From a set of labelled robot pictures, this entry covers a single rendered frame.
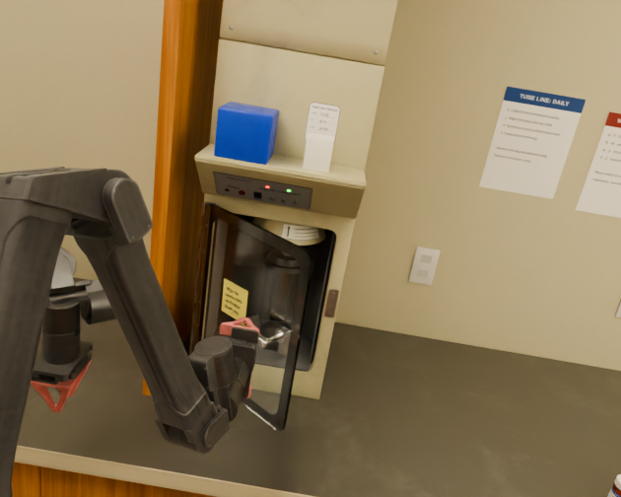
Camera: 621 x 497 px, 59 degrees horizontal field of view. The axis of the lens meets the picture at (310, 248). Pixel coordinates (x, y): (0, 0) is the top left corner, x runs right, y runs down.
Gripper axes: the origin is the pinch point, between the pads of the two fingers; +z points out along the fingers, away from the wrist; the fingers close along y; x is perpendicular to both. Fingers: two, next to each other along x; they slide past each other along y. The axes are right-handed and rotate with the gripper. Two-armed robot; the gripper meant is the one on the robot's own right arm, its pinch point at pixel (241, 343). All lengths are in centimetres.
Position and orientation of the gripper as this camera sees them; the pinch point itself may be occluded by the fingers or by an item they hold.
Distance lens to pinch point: 104.9
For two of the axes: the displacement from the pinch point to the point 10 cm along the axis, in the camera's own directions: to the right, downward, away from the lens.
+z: 0.7, -3.5, 9.3
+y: 1.6, -9.2, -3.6
